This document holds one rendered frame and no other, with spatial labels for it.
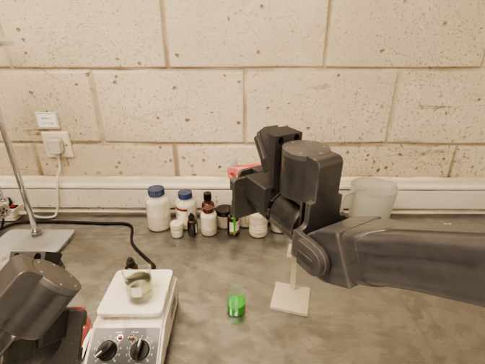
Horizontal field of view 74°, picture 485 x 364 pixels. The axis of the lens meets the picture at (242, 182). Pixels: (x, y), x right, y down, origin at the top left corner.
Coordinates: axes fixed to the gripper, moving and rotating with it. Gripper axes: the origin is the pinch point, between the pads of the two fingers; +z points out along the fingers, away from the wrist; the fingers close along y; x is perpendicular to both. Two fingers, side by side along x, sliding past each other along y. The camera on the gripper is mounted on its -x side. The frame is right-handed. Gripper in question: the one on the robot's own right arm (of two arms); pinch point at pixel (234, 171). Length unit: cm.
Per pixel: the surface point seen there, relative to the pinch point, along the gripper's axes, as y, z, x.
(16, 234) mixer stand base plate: 42, 56, 33
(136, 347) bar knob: 21.3, -4.2, 26.0
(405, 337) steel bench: -25.2, -23.6, 32.0
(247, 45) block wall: -25.8, 38.2, -18.1
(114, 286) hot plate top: 21.8, 9.8, 23.9
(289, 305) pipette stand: -10.1, -6.1, 31.6
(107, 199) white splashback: 16, 57, 29
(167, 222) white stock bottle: 2.4, 37.2, 30.7
